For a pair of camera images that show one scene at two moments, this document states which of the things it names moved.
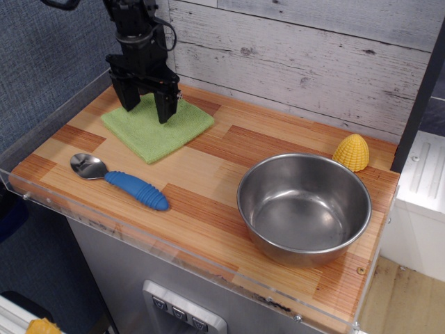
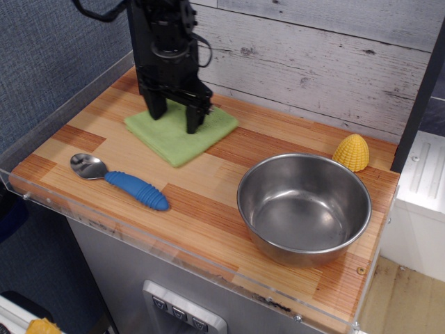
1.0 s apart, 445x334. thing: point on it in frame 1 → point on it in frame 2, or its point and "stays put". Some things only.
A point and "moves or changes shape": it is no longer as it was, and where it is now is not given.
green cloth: [140, 129] moves or changes shape
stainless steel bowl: [303, 210] stays put
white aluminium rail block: [416, 234] stays put
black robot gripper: [147, 65] → [173, 78]
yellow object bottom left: [42, 326] stays put
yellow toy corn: [352, 152] stays put
